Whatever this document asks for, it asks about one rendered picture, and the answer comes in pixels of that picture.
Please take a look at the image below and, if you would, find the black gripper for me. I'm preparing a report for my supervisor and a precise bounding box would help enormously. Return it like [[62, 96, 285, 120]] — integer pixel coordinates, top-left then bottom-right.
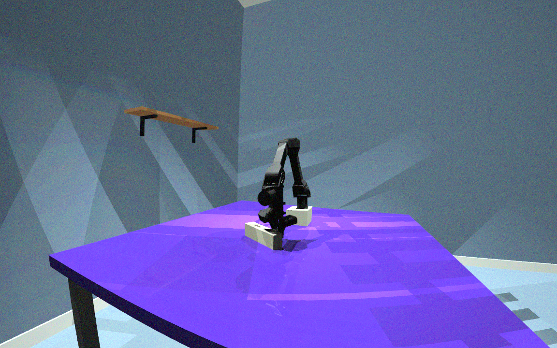
[[268, 201, 297, 234]]

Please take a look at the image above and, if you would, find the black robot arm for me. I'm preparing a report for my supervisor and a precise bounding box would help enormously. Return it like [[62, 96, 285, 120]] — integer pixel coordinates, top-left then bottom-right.
[[257, 137, 311, 223]]

